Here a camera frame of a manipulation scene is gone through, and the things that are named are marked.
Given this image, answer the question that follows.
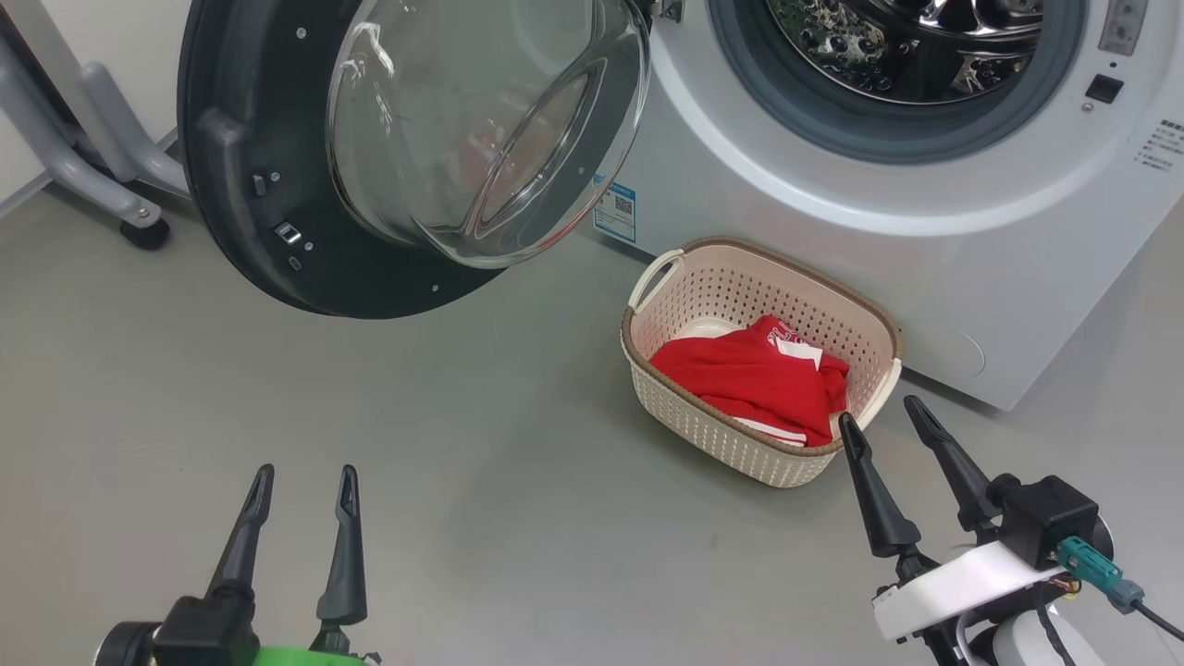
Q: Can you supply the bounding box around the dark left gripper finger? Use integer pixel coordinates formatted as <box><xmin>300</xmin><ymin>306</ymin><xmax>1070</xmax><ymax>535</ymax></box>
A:
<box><xmin>316</xmin><ymin>465</ymin><xmax>368</xmax><ymax>630</ymax></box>
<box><xmin>205</xmin><ymin>464</ymin><xmax>276</xmax><ymax>602</ymax></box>

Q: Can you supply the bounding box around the teal plug right camera cable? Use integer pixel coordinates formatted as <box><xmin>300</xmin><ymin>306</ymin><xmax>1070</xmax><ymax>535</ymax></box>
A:
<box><xmin>1056</xmin><ymin>536</ymin><xmax>1184</xmax><ymax>642</ymax></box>

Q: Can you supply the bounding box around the black round glass washer door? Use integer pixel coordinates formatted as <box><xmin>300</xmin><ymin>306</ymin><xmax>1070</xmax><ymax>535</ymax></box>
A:
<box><xmin>178</xmin><ymin>0</ymin><xmax>653</xmax><ymax>320</ymax></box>

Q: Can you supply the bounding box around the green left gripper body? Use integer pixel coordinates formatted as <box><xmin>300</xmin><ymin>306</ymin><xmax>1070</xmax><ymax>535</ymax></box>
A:
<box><xmin>92</xmin><ymin>622</ymin><xmax>382</xmax><ymax>666</ymax></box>

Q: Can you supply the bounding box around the cream perforated basket brown rim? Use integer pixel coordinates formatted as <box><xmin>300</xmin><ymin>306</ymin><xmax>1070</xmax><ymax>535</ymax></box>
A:
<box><xmin>621</xmin><ymin>237</ymin><xmax>904</xmax><ymax>489</ymax></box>

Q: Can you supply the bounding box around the shiny steel washer drum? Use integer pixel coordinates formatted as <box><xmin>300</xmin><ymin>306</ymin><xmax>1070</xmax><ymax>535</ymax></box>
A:
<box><xmin>766</xmin><ymin>0</ymin><xmax>1046</xmax><ymax>105</ymax></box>

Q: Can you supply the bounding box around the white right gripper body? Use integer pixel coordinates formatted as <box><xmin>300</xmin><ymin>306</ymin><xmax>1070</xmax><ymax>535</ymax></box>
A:
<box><xmin>872</xmin><ymin>541</ymin><xmax>1065</xmax><ymax>642</ymax></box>

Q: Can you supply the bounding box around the grey rim sticker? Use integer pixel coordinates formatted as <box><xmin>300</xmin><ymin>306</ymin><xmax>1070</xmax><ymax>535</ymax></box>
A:
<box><xmin>1099</xmin><ymin>0</ymin><xmax>1150</xmax><ymax>56</ymax></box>

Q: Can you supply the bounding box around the blue energy label sticker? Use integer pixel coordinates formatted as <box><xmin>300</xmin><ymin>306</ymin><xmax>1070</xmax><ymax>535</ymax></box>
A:
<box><xmin>593</xmin><ymin>180</ymin><xmax>639</xmax><ymax>245</ymax></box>

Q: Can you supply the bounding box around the white front-load washing machine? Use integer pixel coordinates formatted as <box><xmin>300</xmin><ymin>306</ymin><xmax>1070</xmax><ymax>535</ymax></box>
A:
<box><xmin>592</xmin><ymin>0</ymin><xmax>1184</xmax><ymax>413</ymax></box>

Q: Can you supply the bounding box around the red garment white trim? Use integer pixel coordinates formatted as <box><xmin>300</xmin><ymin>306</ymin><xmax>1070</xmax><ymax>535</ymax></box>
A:
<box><xmin>735</xmin><ymin>356</ymin><xmax>850</xmax><ymax>448</ymax></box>
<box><xmin>649</xmin><ymin>314</ymin><xmax>829</xmax><ymax>436</ymax></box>

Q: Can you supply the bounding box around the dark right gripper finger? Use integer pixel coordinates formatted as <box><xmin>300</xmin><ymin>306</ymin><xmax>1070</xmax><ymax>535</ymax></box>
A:
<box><xmin>839</xmin><ymin>413</ymin><xmax>935</xmax><ymax>584</ymax></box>
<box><xmin>904</xmin><ymin>396</ymin><xmax>1005</xmax><ymax>537</ymax></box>

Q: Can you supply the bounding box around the grey tube frame with caster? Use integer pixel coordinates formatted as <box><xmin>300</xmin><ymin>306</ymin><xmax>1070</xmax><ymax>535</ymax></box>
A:
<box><xmin>0</xmin><ymin>0</ymin><xmax>191</xmax><ymax>251</ymax></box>

